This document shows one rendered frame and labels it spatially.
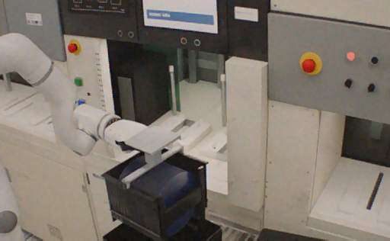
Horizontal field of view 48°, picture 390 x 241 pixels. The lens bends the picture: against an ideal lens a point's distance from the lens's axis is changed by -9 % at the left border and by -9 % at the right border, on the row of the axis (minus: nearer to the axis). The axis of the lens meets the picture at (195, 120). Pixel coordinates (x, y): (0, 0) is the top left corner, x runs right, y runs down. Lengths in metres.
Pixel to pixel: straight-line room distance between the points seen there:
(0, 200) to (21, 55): 0.40
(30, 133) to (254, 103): 1.30
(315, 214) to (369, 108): 0.47
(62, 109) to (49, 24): 0.67
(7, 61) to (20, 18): 0.87
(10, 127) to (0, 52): 1.33
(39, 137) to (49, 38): 0.58
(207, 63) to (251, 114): 1.19
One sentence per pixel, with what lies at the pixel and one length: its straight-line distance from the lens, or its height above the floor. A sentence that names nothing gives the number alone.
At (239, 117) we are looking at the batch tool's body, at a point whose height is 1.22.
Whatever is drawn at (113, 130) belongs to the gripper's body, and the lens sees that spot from 1.35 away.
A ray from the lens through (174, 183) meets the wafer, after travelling 1.30.
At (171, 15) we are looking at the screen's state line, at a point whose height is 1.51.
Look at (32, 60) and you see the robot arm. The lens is 1.26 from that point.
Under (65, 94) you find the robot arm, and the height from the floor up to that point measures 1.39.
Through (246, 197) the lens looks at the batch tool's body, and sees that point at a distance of 1.63.
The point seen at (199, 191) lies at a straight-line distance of 1.37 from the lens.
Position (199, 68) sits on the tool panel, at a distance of 2.68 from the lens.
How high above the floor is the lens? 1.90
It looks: 27 degrees down
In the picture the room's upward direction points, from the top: 3 degrees counter-clockwise
